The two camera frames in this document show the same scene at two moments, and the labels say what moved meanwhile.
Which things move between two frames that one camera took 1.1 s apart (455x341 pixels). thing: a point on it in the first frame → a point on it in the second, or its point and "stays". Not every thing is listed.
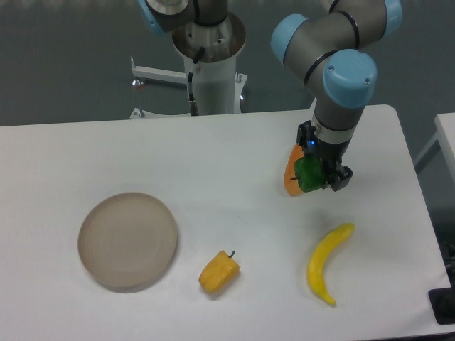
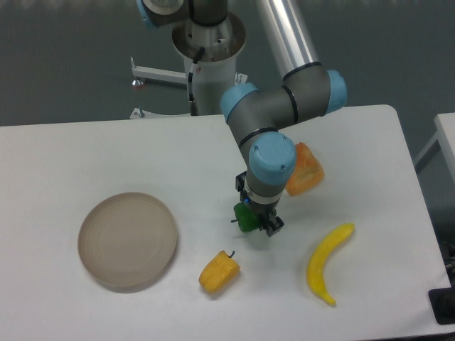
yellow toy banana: x=315 y=275 stays
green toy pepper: x=310 y=173 → x=248 y=219
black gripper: x=331 y=153 → x=262 y=209
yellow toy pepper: x=220 y=273 stays
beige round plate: x=127 y=241 stays
